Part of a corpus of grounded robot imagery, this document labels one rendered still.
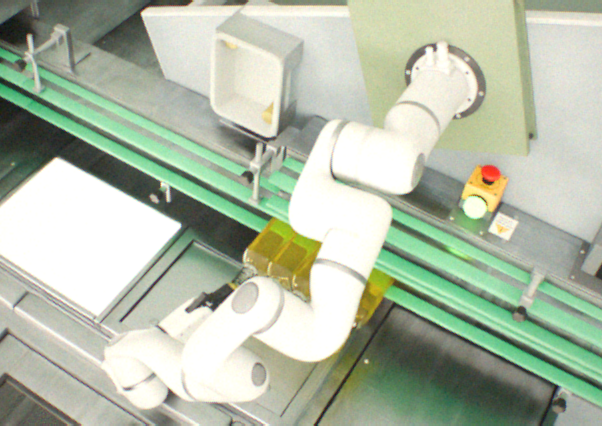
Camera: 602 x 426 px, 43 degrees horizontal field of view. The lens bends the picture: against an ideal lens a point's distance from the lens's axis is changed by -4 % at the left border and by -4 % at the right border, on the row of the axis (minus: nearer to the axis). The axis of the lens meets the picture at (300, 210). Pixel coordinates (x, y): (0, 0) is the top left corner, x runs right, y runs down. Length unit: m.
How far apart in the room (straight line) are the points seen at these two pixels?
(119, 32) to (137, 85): 0.56
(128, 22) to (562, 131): 1.49
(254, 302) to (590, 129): 0.71
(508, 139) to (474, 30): 0.22
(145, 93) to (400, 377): 0.90
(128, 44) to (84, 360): 1.09
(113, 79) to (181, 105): 0.20
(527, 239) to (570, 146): 0.22
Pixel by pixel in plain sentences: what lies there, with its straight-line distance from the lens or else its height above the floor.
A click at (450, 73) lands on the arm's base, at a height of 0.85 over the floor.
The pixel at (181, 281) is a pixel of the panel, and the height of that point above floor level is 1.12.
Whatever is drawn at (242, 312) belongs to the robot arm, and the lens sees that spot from 1.13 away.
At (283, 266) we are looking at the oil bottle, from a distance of 1.61.
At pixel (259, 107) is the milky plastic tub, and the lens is 1.79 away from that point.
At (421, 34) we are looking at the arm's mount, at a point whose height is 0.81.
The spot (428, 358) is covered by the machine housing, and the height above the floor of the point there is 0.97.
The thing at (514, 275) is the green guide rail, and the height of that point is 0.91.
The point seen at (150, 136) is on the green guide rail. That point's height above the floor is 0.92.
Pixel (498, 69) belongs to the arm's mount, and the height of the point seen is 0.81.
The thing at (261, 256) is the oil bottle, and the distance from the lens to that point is 1.62.
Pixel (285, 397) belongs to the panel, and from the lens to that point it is 1.62.
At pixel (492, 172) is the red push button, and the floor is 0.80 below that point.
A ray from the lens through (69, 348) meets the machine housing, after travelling 1.73.
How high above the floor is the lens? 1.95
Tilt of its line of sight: 37 degrees down
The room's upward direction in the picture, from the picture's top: 141 degrees counter-clockwise
